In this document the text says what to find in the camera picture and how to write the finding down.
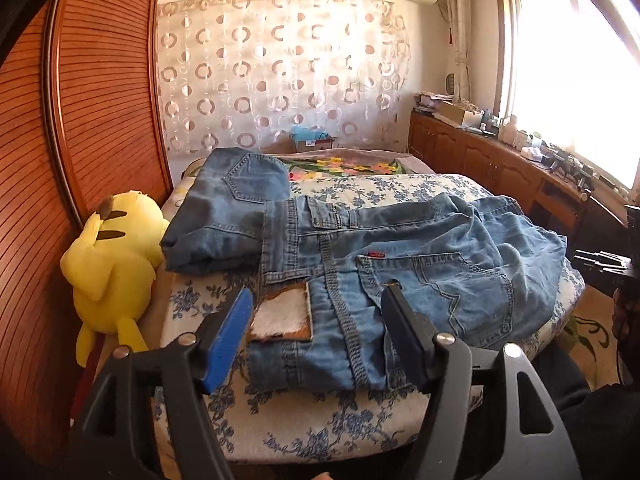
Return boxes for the teal item in box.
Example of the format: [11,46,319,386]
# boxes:
[290,126,334,153]

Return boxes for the folded dark blue jeans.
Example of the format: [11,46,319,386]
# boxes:
[160,148,291,275]

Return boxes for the white bottle on sideboard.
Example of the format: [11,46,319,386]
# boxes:
[498,114,518,148]

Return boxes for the long wooden sideboard cabinet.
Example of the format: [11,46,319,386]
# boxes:
[408,110,631,256]

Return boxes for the beige side curtain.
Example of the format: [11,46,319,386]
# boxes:
[446,0,472,101]

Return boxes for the wooden slatted wardrobe door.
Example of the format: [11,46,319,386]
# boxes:
[1,0,171,477]

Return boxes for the black tripod on sideboard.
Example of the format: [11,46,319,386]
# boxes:
[542,146,594,194]

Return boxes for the bright window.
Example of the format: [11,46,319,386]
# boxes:
[510,0,639,188]

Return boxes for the colourful floral bed blanket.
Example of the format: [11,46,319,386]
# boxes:
[179,146,436,183]

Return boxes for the light blue denim jeans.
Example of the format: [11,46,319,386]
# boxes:
[246,193,566,392]

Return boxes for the circle patterned sheer curtain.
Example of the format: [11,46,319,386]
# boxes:
[156,0,410,156]

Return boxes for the yellow pikachu plush toy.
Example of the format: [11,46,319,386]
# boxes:
[60,191,169,367]

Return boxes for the cardboard box on sideboard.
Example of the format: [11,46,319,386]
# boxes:
[434,101,483,128]

